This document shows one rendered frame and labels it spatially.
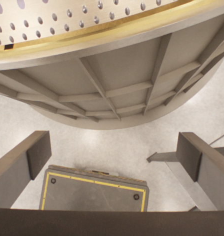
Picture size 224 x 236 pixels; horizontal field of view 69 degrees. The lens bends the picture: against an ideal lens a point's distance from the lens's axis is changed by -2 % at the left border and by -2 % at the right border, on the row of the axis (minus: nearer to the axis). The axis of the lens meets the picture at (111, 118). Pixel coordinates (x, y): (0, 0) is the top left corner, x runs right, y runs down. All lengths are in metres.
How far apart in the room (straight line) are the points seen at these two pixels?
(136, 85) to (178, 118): 0.86
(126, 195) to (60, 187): 0.43
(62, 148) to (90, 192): 0.54
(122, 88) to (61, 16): 0.41
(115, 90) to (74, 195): 0.78
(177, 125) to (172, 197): 0.57
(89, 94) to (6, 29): 0.41
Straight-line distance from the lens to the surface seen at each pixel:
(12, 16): 0.33
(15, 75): 0.50
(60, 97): 0.71
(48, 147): 0.17
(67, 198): 1.23
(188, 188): 1.18
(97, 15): 0.29
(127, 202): 1.15
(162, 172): 1.45
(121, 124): 1.39
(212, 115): 1.55
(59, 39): 0.30
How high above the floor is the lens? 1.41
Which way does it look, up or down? 79 degrees down
